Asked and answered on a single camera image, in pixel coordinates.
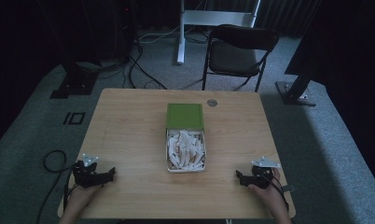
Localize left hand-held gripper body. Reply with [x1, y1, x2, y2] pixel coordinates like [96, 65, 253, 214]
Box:
[71, 152, 106, 189]

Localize person's right hand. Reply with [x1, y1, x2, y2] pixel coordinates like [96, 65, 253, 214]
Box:
[247, 167, 290, 218]

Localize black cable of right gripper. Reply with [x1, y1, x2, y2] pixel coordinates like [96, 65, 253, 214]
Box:
[260, 171, 298, 213]

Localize black stand with flat base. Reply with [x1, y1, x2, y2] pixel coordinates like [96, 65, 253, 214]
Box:
[49, 60, 100, 100]

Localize dark curtain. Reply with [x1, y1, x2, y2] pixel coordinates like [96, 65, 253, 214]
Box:
[256, 0, 321, 39]

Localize person's left hand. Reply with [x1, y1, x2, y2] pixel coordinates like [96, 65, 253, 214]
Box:
[65, 182, 104, 217]

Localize black floor cables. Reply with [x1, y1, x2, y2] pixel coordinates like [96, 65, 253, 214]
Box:
[74, 43, 169, 91]

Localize white metal stand frame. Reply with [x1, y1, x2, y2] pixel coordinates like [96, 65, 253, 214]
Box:
[176, 0, 262, 65]

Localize white tin box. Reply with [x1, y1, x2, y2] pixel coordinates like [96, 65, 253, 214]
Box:
[165, 127, 207, 174]

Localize green box lid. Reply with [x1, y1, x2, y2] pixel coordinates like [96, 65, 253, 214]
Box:
[165, 103, 205, 131]

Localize black slanted stand with base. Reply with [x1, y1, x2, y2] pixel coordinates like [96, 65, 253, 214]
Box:
[274, 63, 318, 108]

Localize black folding chair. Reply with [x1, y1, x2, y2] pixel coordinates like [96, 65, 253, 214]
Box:
[201, 23, 280, 93]

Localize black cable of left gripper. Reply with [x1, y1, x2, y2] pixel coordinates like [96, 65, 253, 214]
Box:
[35, 149, 76, 224]

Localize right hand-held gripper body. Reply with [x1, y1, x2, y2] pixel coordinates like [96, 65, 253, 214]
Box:
[246, 156, 282, 190]

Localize pile of white paper scraps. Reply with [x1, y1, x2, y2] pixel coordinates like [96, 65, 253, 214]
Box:
[167, 129, 206, 171]

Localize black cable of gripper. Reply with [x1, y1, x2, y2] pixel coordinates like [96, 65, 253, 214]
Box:
[35, 149, 76, 224]
[260, 171, 298, 213]

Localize white floor cable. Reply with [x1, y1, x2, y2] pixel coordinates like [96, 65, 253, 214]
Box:
[138, 25, 181, 45]

